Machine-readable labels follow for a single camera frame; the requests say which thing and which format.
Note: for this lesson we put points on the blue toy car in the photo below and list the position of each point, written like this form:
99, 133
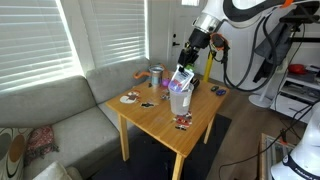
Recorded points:
220, 92

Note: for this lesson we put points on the white floor stand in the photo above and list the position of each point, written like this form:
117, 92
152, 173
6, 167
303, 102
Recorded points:
260, 100

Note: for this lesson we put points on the clear plastic cup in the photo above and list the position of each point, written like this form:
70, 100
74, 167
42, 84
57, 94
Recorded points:
181, 101

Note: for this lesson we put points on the yellow pole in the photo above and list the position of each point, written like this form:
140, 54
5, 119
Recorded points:
208, 66

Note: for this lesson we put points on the white shelf unit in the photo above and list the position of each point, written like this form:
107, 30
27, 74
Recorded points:
296, 95

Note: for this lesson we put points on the white door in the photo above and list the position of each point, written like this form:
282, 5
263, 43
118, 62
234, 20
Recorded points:
176, 20

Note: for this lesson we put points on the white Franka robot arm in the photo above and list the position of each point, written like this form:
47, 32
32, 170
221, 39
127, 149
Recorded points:
253, 10

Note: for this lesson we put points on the black orange wrist camera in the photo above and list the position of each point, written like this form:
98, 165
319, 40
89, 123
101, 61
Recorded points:
218, 41

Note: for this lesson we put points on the white cushion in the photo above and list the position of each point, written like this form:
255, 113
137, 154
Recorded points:
56, 171

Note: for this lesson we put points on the red patterned cloth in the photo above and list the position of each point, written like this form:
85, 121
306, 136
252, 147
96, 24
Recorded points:
40, 141

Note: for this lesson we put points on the orange octopus plush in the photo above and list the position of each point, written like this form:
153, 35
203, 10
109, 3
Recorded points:
141, 74

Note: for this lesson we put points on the multicolour sticker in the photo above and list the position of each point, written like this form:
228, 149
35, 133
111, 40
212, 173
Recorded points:
165, 96

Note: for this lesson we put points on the dark hanging jacket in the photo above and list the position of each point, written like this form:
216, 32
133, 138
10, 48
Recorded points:
271, 50

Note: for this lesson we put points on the dark blue rug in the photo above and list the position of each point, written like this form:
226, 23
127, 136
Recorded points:
200, 156

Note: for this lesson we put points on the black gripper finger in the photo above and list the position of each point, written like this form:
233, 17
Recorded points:
182, 60
191, 62

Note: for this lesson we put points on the red cap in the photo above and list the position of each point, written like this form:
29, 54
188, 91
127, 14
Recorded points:
296, 68

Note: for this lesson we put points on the white window blind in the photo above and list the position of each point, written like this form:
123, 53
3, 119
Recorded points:
116, 30
33, 40

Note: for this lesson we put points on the patterned cushion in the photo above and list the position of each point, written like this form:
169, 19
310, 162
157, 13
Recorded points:
10, 150

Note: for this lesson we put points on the grey sofa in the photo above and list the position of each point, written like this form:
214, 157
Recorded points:
66, 113

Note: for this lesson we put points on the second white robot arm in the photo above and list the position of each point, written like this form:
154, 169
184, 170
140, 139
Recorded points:
301, 153

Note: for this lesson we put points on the purple ball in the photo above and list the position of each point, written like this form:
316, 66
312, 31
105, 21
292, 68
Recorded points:
165, 82

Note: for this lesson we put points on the wooden glass side table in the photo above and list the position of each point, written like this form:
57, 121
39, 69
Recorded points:
273, 153

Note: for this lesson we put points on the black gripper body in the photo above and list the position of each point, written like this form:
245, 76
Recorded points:
200, 41

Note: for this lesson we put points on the metal tumbler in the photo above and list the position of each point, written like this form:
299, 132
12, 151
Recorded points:
156, 76

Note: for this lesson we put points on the black figure sticker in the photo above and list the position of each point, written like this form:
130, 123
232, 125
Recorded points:
147, 105

